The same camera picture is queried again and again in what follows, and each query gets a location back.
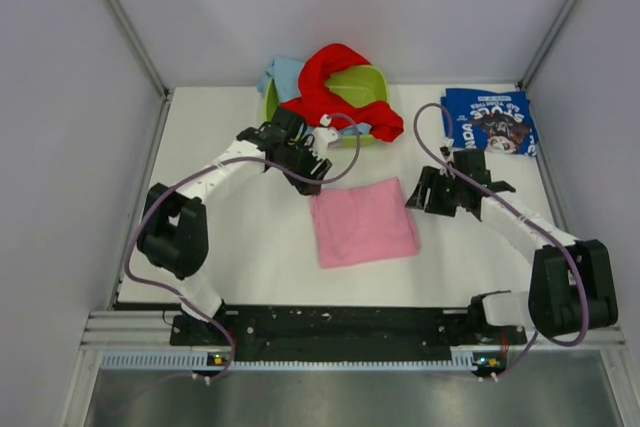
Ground purple cable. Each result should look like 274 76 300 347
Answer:
412 102 591 381
123 112 361 382

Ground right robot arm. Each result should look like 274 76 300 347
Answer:
406 149 619 343

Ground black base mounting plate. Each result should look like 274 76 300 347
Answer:
169 303 529 361

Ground folded blue printed t shirt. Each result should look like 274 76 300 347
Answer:
440 88 539 157

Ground red t shirt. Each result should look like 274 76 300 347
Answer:
280 43 404 142

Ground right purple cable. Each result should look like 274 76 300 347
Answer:
412 102 591 381

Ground green plastic basin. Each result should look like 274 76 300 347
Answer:
263 65 391 151

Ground pink t shirt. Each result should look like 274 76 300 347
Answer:
311 177 421 269

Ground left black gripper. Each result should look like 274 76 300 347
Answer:
277 136 332 196

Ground aluminium frame rail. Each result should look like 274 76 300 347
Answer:
81 311 626 350

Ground light blue t shirt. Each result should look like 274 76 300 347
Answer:
256 54 374 138

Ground grey slotted cable duct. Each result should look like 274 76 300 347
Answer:
100 350 478 372

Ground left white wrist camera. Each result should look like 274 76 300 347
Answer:
311 114 341 157

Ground left aluminium corner post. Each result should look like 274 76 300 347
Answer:
102 0 170 99

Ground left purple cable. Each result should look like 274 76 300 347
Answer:
123 112 361 382

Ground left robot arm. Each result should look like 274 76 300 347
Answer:
136 107 338 344

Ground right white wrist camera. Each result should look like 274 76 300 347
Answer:
440 138 454 157

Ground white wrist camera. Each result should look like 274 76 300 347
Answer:
311 114 341 157
440 138 454 157

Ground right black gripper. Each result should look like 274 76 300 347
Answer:
405 166 466 217

